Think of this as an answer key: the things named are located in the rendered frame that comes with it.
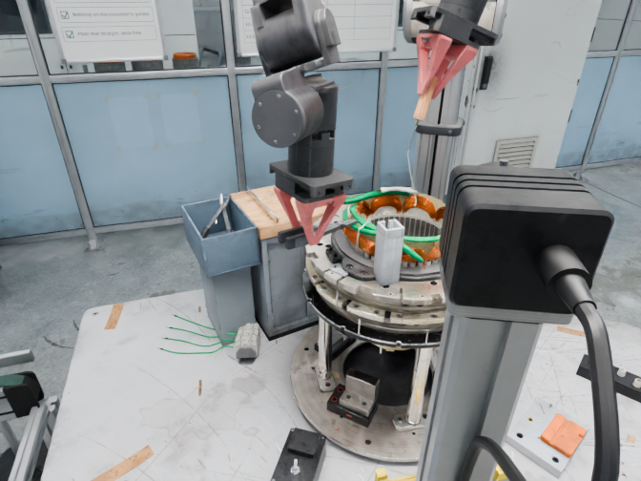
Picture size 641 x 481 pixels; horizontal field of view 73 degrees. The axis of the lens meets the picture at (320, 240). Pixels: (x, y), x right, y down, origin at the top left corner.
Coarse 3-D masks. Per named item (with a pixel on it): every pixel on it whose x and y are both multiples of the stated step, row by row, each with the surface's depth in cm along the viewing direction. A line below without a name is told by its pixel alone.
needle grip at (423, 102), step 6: (432, 78) 59; (432, 84) 59; (426, 90) 60; (432, 90) 60; (420, 96) 60; (426, 96) 60; (420, 102) 60; (426, 102) 60; (420, 108) 60; (426, 108) 60; (414, 114) 61; (420, 114) 60
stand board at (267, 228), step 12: (240, 192) 97; (264, 192) 97; (240, 204) 92; (252, 204) 92; (276, 204) 92; (252, 216) 87; (264, 216) 87; (264, 228) 83; (276, 228) 84; (288, 228) 85
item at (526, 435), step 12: (528, 408) 79; (540, 408) 79; (552, 408) 79; (528, 420) 77; (540, 420) 77; (576, 420) 77; (516, 432) 74; (528, 432) 74; (540, 432) 74; (516, 444) 73; (528, 444) 72; (540, 444) 72; (528, 456) 72; (540, 456) 71; (552, 456) 71; (564, 456) 71; (552, 468) 69; (564, 468) 69
